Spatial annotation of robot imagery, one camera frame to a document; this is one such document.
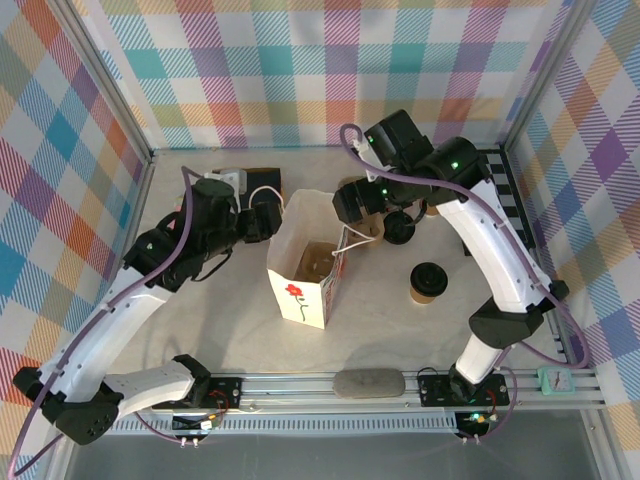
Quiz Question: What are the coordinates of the pulp cup carrier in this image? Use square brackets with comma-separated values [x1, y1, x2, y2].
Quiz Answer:
[298, 241, 337, 282]

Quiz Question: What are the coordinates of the white flower print paper bag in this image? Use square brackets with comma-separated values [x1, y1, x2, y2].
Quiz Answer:
[247, 185, 377, 331]

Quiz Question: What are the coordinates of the black plastic cup lid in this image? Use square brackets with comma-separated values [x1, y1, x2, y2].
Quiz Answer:
[409, 261, 448, 296]

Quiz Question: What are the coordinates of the black grey chessboard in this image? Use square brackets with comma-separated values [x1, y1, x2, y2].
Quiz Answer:
[459, 147, 532, 257]

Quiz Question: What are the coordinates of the grey oval stone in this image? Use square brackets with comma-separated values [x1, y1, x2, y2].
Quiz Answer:
[332, 368, 406, 400]

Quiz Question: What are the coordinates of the small electronics board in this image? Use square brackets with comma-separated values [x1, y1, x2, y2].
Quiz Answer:
[172, 412, 222, 432]
[458, 409, 499, 427]

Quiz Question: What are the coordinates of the teal alarm clock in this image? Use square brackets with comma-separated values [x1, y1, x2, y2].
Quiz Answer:
[537, 366, 574, 396]

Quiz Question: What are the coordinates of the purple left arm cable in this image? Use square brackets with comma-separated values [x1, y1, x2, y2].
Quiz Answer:
[9, 166, 236, 476]

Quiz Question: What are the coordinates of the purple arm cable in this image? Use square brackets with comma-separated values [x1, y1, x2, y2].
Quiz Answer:
[339, 123, 589, 445]
[9, 166, 236, 476]

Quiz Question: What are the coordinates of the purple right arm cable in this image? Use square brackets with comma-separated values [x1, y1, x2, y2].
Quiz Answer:
[339, 123, 589, 445]

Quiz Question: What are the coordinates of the aluminium side rail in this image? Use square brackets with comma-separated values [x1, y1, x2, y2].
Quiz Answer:
[97, 154, 157, 349]

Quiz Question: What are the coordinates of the aluminium frame post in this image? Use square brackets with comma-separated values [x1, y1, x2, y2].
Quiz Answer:
[52, 0, 156, 164]
[502, 0, 600, 151]

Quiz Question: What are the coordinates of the wide aluminium base rail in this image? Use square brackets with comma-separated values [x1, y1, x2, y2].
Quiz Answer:
[54, 370, 604, 416]

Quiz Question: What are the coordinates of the white slotted cable duct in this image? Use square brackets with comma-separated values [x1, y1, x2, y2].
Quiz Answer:
[78, 417, 460, 437]

